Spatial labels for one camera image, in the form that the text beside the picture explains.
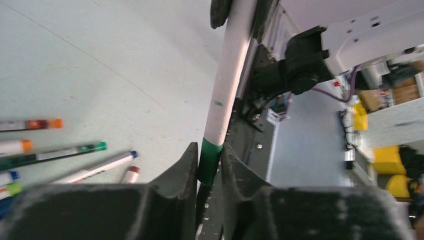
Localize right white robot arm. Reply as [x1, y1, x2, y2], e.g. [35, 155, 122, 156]
[209, 0, 424, 114]

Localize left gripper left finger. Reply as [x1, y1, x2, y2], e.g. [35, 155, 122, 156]
[0, 142, 198, 240]

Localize lime green capped marker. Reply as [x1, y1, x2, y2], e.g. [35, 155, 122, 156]
[0, 183, 22, 201]

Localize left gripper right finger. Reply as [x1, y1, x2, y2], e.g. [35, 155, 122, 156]
[220, 144, 415, 240]

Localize red gel pen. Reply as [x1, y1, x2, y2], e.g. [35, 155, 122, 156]
[0, 118, 63, 132]

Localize orange capped marker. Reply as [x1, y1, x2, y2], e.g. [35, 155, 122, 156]
[0, 139, 33, 158]

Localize yellow background bins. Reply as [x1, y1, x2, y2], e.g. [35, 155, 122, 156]
[351, 102, 415, 200]

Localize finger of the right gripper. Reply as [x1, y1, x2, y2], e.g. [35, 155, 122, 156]
[252, 0, 279, 43]
[210, 0, 233, 29]

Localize brown capped marker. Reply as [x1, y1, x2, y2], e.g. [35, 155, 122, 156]
[120, 165, 140, 184]

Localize green gel pen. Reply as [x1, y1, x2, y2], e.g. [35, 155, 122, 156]
[0, 142, 108, 171]

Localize green marker cap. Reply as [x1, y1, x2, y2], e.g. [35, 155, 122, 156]
[197, 138, 224, 186]

